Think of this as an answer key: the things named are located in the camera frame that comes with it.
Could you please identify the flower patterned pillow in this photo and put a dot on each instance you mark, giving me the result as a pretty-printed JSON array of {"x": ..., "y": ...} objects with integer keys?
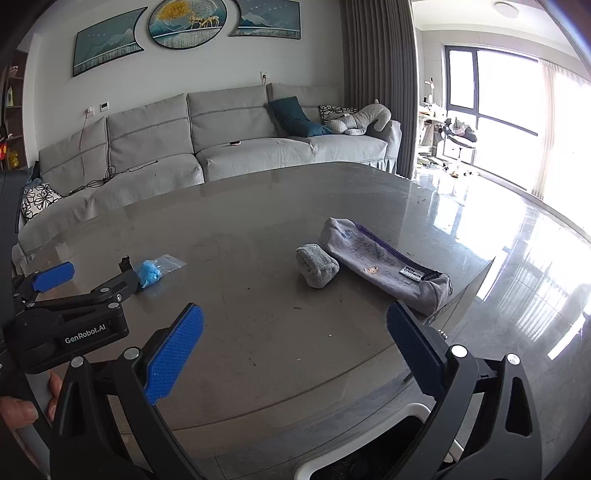
[
  {"x": 41, "y": 201},
  {"x": 334, "y": 112}
]

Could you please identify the blue mountain wall painting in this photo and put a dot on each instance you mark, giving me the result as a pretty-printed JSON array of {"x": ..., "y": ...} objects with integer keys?
[
  {"x": 111, "y": 44},
  {"x": 268, "y": 18}
]

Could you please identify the grey baby bouncer chair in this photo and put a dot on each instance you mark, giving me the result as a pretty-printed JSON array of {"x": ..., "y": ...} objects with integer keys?
[{"x": 461, "y": 136}]

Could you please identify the person's left hand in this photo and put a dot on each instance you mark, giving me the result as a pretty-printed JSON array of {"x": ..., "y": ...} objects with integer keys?
[{"x": 18, "y": 413}]

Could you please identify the grey plush toy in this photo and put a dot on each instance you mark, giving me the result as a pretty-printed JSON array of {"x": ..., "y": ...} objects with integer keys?
[{"x": 362, "y": 117}]

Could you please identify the grey pleated curtain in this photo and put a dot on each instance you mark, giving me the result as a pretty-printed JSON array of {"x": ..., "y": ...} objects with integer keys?
[{"x": 378, "y": 83}]

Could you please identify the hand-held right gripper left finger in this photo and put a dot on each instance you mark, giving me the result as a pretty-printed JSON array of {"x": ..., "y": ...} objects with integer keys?
[{"x": 173, "y": 355}]

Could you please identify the dark framed window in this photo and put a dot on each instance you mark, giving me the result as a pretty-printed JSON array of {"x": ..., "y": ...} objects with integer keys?
[{"x": 498, "y": 106}]

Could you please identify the white sheer curtain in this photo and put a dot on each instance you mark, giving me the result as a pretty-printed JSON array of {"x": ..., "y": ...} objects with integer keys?
[{"x": 568, "y": 147}]

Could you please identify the grey fabric sofa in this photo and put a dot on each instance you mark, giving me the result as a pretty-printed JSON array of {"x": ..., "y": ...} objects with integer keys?
[{"x": 152, "y": 152}]

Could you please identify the round deer wall painting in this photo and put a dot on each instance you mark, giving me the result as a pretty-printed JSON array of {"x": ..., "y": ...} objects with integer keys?
[{"x": 187, "y": 25}]

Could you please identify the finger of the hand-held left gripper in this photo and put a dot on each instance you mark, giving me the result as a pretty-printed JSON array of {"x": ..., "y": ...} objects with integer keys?
[
  {"x": 124, "y": 281},
  {"x": 53, "y": 275}
]

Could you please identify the white stand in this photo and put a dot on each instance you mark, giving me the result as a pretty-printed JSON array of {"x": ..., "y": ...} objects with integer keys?
[{"x": 429, "y": 120}]

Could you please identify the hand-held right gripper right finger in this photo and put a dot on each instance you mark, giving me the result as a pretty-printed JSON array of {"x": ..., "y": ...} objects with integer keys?
[{"x": 413, "y": 350}]

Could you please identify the teal pillow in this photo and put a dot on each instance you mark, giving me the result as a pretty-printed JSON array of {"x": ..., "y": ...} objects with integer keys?
[{"x": 293, "y": 115}]

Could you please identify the round ceiling light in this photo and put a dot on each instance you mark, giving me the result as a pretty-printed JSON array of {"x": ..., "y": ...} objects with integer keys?
[{"x": 508, "y": 6}]

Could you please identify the grey rolled cloth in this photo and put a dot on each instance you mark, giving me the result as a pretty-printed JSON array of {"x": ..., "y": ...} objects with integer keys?
[{"x": 318, "y": 267}]

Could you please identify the grey pencil case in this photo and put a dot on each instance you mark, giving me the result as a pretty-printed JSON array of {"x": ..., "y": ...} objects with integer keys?
[{"x": 383, "y": 261}]

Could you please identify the clear zip bag blue contents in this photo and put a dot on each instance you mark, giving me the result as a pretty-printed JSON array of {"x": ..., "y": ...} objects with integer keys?
[{"x": 151, "y": 272}]

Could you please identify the yellow ornament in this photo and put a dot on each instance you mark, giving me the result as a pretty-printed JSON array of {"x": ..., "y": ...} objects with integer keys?
[{"x": 11, "y": 159}]

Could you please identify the wooden shelf unit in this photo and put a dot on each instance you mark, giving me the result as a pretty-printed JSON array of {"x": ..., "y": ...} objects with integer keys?
[{"x": 11, "y": 101}]

